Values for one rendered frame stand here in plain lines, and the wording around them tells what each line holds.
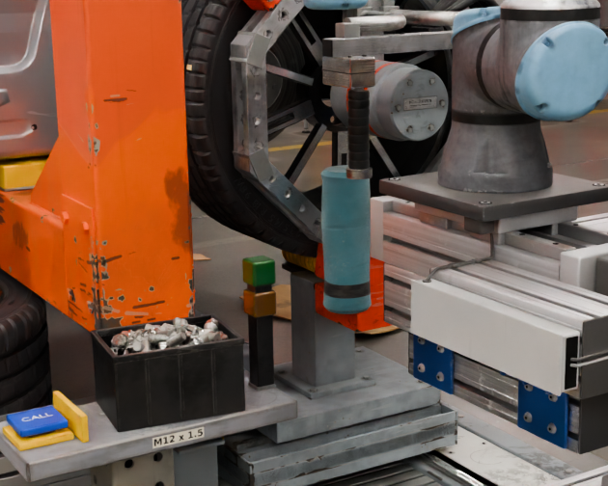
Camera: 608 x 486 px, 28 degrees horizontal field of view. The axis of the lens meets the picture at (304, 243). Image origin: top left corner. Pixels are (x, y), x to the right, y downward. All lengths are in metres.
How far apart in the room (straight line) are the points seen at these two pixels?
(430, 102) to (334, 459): 0.75
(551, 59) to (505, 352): 0.34
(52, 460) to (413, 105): 0.90
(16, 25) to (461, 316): 1.25
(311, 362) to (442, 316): 1.10
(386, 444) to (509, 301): 1.15
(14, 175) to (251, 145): 0.50
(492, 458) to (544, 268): 1.17
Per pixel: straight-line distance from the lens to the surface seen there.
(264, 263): 1.86
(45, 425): 1.77
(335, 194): 2.14
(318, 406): 2.47
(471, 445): 2.66
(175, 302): 1.98
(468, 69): 1.55
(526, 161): 1.57
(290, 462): 2.40
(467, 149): 1.57
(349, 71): 1.99
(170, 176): 1.93
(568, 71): 1.43
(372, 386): 2.57
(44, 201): 2.20
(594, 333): 1.33
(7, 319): 2.18
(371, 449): 2.50
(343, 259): 2.16
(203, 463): 2.35
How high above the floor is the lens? 1.13
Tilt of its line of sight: 14 degrees down
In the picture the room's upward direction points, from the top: 1 degrees counter-clockwise
